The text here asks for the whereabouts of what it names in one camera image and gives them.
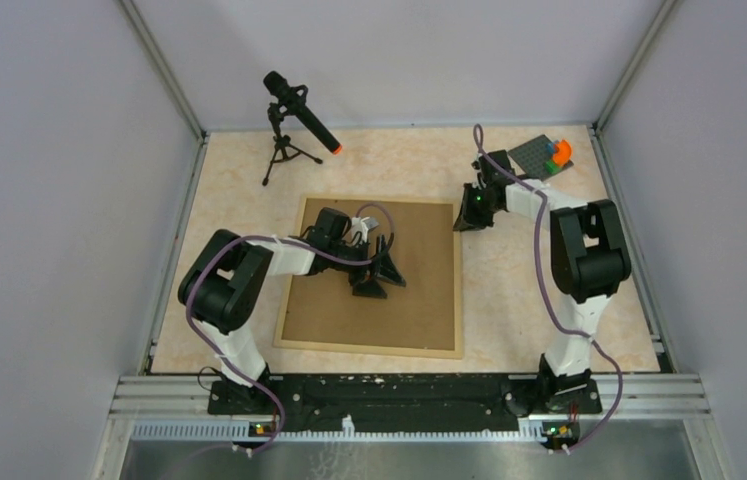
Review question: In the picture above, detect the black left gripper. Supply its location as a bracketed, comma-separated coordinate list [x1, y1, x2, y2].
[328, 234, 404, 299]

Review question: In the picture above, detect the brown cardboard backing board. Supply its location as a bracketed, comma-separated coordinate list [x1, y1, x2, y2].
[280, 197, 458, 352]

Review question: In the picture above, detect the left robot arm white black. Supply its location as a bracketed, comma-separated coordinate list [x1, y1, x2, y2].
[177, 207, 406, 414]

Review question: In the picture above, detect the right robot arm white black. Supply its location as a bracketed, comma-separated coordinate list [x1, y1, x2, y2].
[453, 150, 631, 412]

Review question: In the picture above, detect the grey building brick baseplate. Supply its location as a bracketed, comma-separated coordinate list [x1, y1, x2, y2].
[508, 135, 558, 181]

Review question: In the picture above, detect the colourful toy brick stack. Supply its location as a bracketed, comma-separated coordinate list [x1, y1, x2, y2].
[544, 139, 573, 176]

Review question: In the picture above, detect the black mini tripod stand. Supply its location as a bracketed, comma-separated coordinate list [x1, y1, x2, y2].
[262, 103, 324, 186]

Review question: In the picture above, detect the black microphone orange tip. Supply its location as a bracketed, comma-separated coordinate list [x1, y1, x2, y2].
[263, 71, 342, 155]

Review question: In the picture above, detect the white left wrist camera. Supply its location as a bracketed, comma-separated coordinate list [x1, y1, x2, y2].
[349, 217, 379, 245]

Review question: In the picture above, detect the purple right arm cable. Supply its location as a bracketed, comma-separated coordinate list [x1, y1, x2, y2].
[472, 123, 625, 455]

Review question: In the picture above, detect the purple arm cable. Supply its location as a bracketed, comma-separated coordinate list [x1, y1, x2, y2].
[472, 123, 625, 455]
[184, 202, 397, 458]

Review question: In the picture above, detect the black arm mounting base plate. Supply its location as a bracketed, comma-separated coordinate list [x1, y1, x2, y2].
[207, 373, 603, 433]

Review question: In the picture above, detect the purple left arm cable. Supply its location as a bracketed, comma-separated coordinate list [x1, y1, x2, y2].
[184, 202, 397, 458]

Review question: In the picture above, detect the aluminium front rail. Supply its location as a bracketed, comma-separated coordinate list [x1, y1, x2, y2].
[108, 374, 711, 444]

